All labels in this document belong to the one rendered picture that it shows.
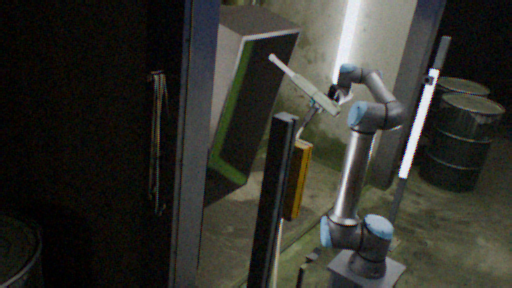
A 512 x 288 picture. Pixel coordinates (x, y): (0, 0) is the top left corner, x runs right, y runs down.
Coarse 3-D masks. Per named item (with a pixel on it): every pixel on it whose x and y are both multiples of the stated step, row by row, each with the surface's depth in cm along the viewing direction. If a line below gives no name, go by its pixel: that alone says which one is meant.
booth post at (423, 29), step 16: (432, 0) 371; (416, 16) 382; (432, 16) 375; (416, 32) 385; (432, 32) 382; (416, 48) 389; (400, 64) 401; (416, 64) 392; (400, 80) 404; (416, 80) 396; (400, 96) 408; (416, 96) 413; (400, 128) 416; (384, 144) 430; (400, 144) 428; (384, 160) 434; (384, 176) 439
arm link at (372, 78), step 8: (368, 72) 249; (376, 72) 248; (360, 80) 250; (368, 80) 242; (376, 80) 236; (368, 88) 240; (376, 88) 228; (384, 88) 225; (376, 96) 223; (384, 96) 217; (392, 96) 216; (392, 104) 201; (400, 104) 203; (392, 112) 197; (400, 112) 199; (392, 120) 197; (400, 120) 200; (384, 128) 206; (392, 128) 201
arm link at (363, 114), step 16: (352, 112) 201; (368, 112) 196; (384, 112) 197; (352, 128) 202; (368, 128) 198; (352, 144) 203; (368, 144) 202; (352, 160) 205; (368, 160) 207; (352, 176) 207; (352, 192) 210; (336, 208) 216; (352, 208) 213; (336, 224) 215; (352, 224) 214; (336, 240) 217; (352, 240) 217
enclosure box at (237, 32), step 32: (224, 32) 228; (256, 32) 234; (288, 32) 257; (224, 64) 234; (256, 64) 295; (288, 64) 280; (224, 96) 240; (256, 96) 302; (224, 128) 326; (256, 128) 310; (224, 160) 335; (224, 192) 313
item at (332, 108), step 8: (272, 56) 241; (280, 64) 240; (288, 72) 238; (296, 80) 235; (304, 80) 234; (304, 88) 233; (312, 88) 232; (312, 96) 233; (320, 96) 229; (320, 104) 230; (328, 104) 227; (336, 104) 227; (312, 112) 235; (328, 112) 229; (336, 112) 226; (304, 120) 240
